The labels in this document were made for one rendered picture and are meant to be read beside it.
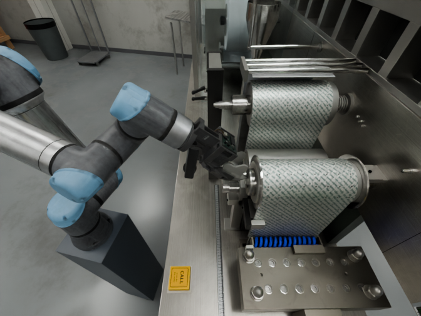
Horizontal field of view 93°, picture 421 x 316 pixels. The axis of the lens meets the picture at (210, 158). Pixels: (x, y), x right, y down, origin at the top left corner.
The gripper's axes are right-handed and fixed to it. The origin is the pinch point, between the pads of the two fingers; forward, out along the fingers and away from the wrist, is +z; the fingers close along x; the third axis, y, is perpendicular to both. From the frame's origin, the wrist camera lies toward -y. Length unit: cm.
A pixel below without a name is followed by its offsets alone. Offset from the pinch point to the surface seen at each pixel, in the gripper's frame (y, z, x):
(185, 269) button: -36.7, 8.3, -15.3
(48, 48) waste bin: -289, -191, 403
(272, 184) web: 7.3, 3.0, -6.1
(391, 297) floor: -21, 172, -12
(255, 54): 15, 6, 68
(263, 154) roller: 3.8, 8.3, 10.0
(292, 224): -0.4, 21.8, -8.0
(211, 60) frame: 9.0, -17.5, 32.6
